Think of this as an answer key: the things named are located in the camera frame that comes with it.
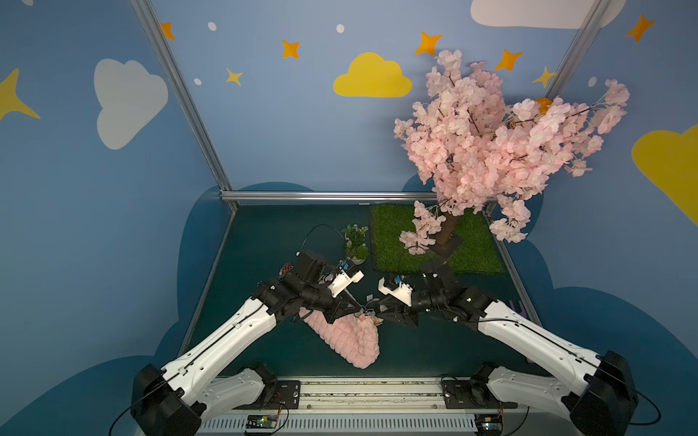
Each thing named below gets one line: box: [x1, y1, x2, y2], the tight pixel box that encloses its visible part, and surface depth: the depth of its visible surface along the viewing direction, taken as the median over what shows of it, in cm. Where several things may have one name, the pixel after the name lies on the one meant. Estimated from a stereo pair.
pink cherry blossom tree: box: [393, 49, 630, 256], surface depth 69 cm
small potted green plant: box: [341, 224, 369, 267], surface depth 103 cm
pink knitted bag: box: [299, 306, 380, 370], surface depth 76 cm
